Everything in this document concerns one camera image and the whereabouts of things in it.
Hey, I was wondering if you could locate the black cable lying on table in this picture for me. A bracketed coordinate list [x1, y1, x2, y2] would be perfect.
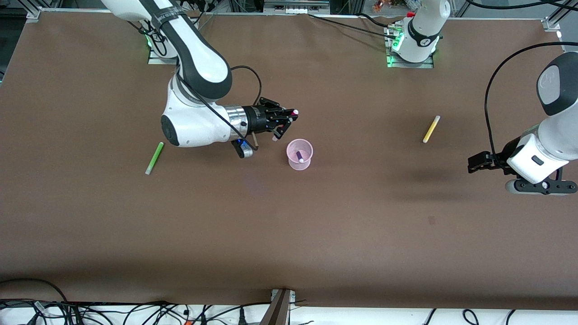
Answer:
[307, 13, 399, 39]

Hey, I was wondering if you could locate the grey power strip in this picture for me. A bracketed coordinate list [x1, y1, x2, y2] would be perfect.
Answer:
[264, 0, 331, 14]

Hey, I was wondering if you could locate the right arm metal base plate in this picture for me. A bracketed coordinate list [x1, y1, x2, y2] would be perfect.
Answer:
[148, 45, 181, 65]

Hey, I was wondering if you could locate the metal camera stand post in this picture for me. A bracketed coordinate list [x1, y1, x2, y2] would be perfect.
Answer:
[259, 289, 297, 325]

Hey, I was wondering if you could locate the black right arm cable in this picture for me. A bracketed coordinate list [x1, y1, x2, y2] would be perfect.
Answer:
[174, 65, 264, 141]

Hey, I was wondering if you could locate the pink marker pen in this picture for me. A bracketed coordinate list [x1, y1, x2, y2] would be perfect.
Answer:
[271, 109, 299, 143]

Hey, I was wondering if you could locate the brown table cover sheet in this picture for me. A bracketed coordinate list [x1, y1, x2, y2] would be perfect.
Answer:
[0, 8, 578, 312]

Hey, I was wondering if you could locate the green marker pen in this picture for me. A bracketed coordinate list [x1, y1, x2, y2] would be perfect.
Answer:
[144, 142, 164, 176]

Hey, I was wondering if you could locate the black looped floor cable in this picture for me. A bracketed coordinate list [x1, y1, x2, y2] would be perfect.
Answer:
[0, 277, 69, 306]

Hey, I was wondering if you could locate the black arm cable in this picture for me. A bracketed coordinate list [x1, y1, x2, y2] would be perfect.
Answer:
[174, 65, 264, 141]
[484, 42, 578, 168]

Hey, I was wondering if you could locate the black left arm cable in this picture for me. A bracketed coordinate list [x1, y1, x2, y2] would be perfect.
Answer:
[484, 42, 578, 168]

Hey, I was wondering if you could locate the pink plastic pen holder cup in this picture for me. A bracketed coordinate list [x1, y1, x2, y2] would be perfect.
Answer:
[286, 139, 314, 172]

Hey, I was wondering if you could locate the yellow marker pen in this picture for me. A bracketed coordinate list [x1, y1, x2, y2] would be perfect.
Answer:
[422, 115, 441, 144]

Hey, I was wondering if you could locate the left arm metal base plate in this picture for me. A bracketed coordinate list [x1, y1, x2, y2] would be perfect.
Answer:
[387, 55, 435, 70]

